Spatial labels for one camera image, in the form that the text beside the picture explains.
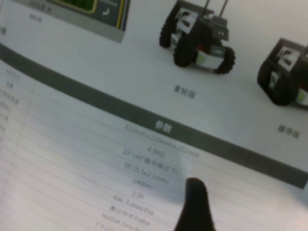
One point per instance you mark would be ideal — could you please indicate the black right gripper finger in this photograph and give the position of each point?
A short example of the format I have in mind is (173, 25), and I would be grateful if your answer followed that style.
(196, 209)

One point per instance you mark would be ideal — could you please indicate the white product brochure book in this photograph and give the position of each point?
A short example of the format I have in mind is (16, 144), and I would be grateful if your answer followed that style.
(120, 96)

